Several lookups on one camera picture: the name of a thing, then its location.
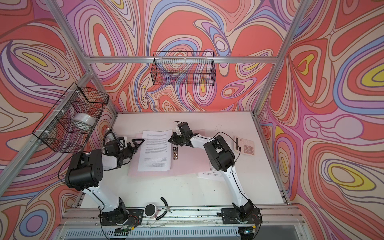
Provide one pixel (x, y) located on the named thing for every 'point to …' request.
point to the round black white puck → (150, 210)
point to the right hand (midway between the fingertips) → (169, 142)
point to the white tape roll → (85, 118)
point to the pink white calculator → (245, 146)
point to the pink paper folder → (185, 161)
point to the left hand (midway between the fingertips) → (143, 143)
